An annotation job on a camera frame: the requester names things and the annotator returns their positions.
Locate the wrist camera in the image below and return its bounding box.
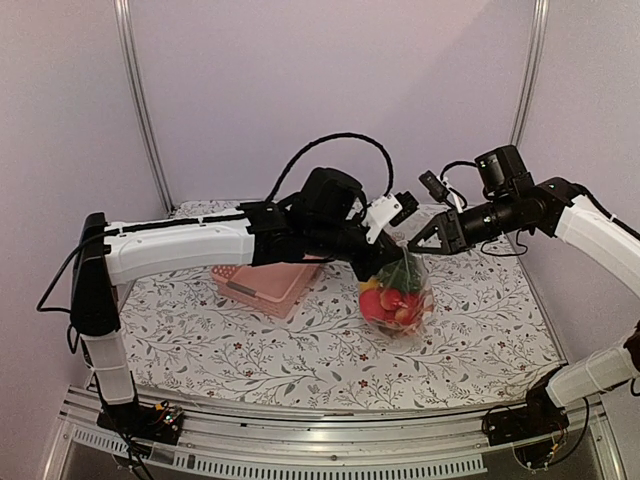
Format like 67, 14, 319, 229
299, 167, 420, 246
418, 144, 534, 211

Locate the right aluminium frame post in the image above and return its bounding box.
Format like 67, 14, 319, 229
509, 0, 550, 147

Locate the yellow toy pepper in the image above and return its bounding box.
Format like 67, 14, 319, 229
359, 278, 379, 293

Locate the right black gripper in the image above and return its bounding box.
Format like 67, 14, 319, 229
408, 192, 519, 255

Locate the floral patterned table mat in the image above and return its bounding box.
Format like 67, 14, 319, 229
101, 199, 564, 412

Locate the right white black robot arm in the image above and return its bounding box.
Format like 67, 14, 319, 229
408, 177, 639, 436

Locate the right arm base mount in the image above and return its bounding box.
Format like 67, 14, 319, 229
481, 405, 569, 471

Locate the front aluminium rail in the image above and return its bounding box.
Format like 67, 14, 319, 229
42, 387, 627, 479

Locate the aluminium frame post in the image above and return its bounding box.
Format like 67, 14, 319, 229
113, 0, 174, 214
509, 0, 550, 147

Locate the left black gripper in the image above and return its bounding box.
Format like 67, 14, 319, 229
307, 212, 406, 282

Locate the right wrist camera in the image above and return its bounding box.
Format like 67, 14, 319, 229
418, 144, 534, 211

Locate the green toy pepper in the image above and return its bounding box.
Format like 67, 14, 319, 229
377, 255, 426, 293

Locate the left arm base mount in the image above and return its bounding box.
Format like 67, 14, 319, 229
97, 398, 184, 446

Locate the clear zip top bag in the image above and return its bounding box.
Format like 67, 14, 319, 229
358, 245, 435, 338

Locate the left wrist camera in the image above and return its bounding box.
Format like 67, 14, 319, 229
299, 167, 420, 246

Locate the pink plastic basket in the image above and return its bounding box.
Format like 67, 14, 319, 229
210, 263, 319, 319

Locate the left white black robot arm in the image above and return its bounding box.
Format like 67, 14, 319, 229
63, 202, 402, 434

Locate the left aluminium frame post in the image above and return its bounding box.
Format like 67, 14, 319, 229
113, 0, 174, 214

